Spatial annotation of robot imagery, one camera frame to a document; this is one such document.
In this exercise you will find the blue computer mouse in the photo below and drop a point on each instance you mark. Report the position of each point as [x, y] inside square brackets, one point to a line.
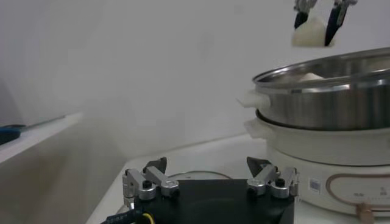
[9, 134]

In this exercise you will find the white steamed baozi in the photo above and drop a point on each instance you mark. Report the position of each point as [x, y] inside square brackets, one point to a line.
[312, 35]

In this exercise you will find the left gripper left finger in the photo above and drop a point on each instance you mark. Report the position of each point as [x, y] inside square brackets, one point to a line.
[158, 178]

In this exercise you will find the white side table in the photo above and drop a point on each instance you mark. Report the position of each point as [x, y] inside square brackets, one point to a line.
[39, 137]

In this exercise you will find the white electric cooker pot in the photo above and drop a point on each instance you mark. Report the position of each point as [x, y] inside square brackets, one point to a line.
[304, 146]

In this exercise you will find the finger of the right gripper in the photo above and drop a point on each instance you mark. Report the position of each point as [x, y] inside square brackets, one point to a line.
[334, 22]
[301, 19]

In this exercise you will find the round glass pot lid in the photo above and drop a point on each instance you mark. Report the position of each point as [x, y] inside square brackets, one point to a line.
[198, 175]

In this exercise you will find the stainless steel steamer basket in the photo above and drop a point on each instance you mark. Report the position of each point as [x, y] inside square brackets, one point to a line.
[320, 106]

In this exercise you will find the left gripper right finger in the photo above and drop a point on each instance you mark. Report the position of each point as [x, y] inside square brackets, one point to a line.
[265, 176]

